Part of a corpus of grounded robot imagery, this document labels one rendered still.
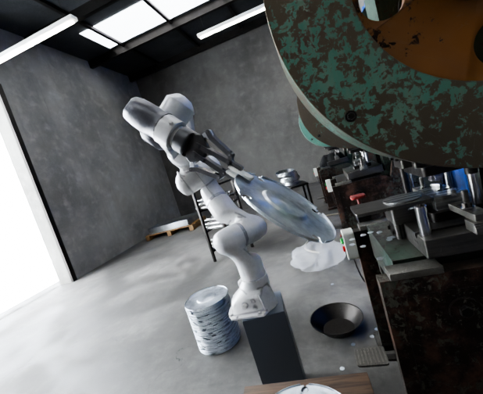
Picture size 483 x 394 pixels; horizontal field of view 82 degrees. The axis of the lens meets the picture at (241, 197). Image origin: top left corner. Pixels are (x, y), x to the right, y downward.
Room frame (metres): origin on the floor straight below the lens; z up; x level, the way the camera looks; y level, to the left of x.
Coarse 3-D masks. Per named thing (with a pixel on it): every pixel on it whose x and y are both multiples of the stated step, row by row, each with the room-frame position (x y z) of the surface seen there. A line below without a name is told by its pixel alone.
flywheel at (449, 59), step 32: (352, 0) 0.62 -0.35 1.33; (416, 0) 0.59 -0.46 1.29; (448, 0) 0.58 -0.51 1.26; (480, 0) 0.56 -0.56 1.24; (384, 32) 0.61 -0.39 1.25; (416, 32) 0.60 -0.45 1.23; (448, 32) 0.58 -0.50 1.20; (416, 64) 0.60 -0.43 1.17; (448, 64) 0.58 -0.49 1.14; (480, 64) 0.57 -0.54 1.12
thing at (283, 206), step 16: (240, 176) 0.73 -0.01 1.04; (256, 176) 0.80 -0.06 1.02; (240, 192) 0.63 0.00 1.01; (256, 192) 0.68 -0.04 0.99; (272, 192) 0.71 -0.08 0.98; (288, 192) 0.81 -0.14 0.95; (256, 208) 0.58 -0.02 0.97; (272, 208) 0.63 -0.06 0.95; (288, 208) 0.66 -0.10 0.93; (304, 208) 0.74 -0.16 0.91; (288, 224) 0.59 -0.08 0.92; (304, 224) 0.63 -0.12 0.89; (320, 224) 0.69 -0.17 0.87; (320, 240) 0.59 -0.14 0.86
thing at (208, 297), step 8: (208, 288) 1.85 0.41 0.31; (216, 288) 1.81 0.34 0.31; (224, 288) 1.77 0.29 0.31; (192, 296) 1.80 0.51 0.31; (200, 296) 1.75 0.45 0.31; (208, 296) 1.71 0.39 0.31; (216, 296) 1.69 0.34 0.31; (224, 296) 1.65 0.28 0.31; (184, 304) 1.70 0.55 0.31; (192, 304) 1.68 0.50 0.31; (200, 304) 1.65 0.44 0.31; (208, 304) 1.62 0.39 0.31
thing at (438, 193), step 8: (424, 192) 0.97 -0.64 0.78; (432, 192) 0.95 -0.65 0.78; (440, 192) 0.92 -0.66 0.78; (448, 192) 0.90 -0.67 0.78; (456, 192) 0.87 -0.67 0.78; (440, 200) 0.88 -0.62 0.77; (448, 200) 0.87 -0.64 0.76; (456, 200) 0.87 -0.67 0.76; (432, 208) 0.92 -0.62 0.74; (440, 208) 0.88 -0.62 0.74; (448, 208) 0.88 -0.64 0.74
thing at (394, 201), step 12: (420, 192) 0.99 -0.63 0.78; (360, 204) 1.07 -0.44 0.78; (372, 204) 1.02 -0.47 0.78; (384, 204) 0.98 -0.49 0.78; (396, 204) 0.94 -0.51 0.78; (408, 204) 0.91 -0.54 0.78; (360, 216) 0.95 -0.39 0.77; (396, 216) 0.94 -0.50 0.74; (408, 216) 0.93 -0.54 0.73; (396, 228) 0.95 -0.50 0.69
